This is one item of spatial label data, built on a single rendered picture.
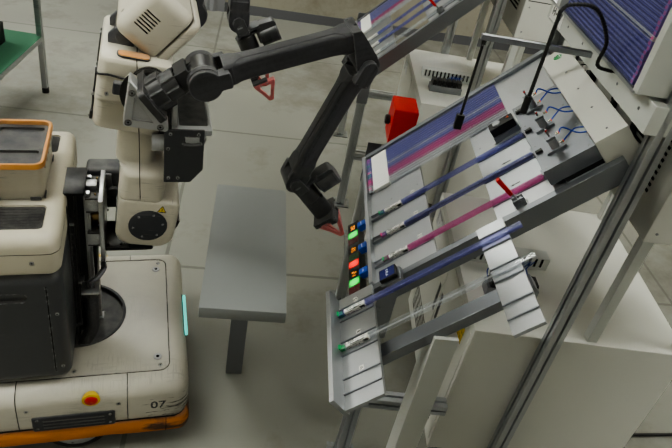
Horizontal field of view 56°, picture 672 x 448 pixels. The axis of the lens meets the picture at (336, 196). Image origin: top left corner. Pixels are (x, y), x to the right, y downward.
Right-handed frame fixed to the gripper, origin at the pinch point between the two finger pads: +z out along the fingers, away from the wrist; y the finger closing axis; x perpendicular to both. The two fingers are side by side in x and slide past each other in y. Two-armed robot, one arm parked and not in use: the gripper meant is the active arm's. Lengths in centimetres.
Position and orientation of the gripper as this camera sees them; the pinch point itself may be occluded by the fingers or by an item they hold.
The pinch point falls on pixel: (340, 232)
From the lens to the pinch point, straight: 184.7
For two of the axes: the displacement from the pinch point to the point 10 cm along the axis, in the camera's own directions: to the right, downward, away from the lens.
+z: 5.5, 7.0, 4.6
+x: -8.4, 4.5, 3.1
